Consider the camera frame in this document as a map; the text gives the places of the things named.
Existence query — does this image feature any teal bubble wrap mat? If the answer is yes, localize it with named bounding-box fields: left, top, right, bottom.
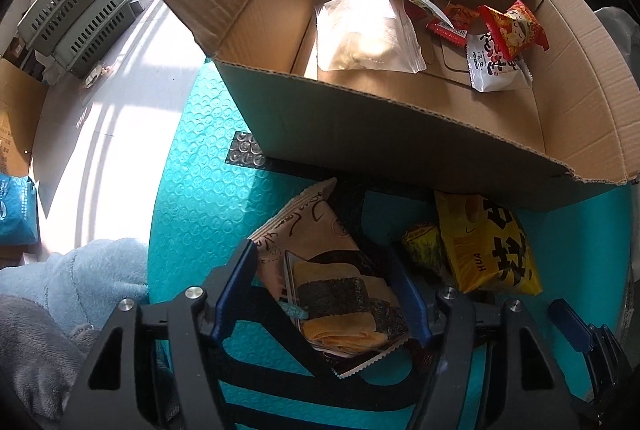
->
left=147, top=57, right=632, bottom=430

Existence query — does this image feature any cardboard box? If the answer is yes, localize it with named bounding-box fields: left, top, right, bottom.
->
left=149, top=0, right=640, bottom=213

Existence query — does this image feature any small red snack packet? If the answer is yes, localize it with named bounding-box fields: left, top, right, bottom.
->
left=426, top=18, right=469, bottom=46

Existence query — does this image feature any blue printed bag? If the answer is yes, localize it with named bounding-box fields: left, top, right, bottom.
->
left=0, top=175, right=41, bottom=247

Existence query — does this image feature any red cartoon snack packet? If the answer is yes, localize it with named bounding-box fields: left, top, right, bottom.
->
left=478, top=0, right=549, bottom=62

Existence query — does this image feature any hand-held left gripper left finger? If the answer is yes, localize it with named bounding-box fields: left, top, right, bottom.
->
left=62, top=237, right=258, bottom=430

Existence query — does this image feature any clear white snack bag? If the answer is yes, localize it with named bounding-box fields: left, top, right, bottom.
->
left=314, top=0, right=427, bottom=73

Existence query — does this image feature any white printed snack packet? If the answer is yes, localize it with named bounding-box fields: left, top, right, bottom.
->
left=466, top=32, right=533, bottom=93

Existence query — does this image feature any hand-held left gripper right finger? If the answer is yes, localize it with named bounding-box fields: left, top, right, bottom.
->
left=390, top=251, right=585, bottom=430

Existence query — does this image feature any brown seaweed snack packet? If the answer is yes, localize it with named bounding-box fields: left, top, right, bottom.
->
left=248, top=177, right=413, bottom=361

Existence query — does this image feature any orange red snack packet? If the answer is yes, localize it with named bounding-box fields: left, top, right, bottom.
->
left=442, top=4, right=479, bottom=39

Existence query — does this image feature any brown cardboard carton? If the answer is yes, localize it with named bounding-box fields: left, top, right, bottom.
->
left=0, top=57, right=49, bottom=181

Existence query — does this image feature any yellow snack packet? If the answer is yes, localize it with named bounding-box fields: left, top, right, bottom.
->
left=434, top=191, right=543, bottom=295

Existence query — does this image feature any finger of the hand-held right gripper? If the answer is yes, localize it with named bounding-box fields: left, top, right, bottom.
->
left=548, top=299, right=633, bottom=416

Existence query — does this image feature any dark red snack packet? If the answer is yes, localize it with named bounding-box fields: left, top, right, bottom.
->
left=327, top=335, right=443, bottom=381

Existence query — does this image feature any small green yellow packet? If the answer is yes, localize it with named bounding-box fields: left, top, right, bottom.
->
left=402, top=222, right=453, bottom=281

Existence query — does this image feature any white plastic bag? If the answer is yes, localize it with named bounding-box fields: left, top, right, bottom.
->
left=595, top=7, right=640, bottom=60

